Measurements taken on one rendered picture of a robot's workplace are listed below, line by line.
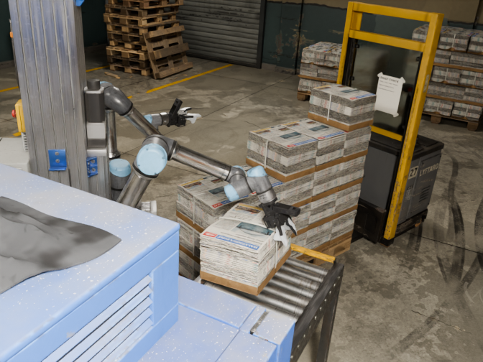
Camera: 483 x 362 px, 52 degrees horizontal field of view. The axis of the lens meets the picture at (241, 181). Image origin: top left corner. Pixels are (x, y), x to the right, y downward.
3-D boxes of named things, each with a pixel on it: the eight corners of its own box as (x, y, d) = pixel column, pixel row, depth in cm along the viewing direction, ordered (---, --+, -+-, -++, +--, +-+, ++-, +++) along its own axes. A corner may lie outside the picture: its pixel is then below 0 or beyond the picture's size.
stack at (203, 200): (175, 292, 336) (175, 183, 301) (292, 240, 408) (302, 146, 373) (209, 324, 311) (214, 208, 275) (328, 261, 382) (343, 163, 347)
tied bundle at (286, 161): (244, 164, 336) (246, 132, 327) (274, 155, 354) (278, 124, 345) (284, 183, 311) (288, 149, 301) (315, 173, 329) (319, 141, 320)
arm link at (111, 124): (106, 182, 277) (100, 87, 254) (96, 172, 288) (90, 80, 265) (126, 177, 284) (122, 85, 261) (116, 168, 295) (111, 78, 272)
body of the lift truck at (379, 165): (329, 210, 460) (341, 129, 426) (364, 195, 494) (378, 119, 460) (393, 243, 414) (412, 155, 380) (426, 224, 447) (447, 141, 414)
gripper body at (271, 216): (274, 223, 220) (263, 199, 218) (290, 218, 215) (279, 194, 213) (267, 230, 214) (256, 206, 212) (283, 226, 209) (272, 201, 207)
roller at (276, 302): (214, 273, 229) (210, 272, 224) (309, 308, 210) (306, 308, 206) (210, 284, 228) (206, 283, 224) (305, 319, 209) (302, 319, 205)
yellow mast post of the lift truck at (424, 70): (379, 235, 405) (426, 12, 331) (385, 232, 411) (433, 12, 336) (388, 240, 399) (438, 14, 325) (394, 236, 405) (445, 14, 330)
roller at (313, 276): (240, 248, 250) (237, 246, 246) (328, 279, 232) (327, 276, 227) (236, 258, 249) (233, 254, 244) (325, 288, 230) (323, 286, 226)
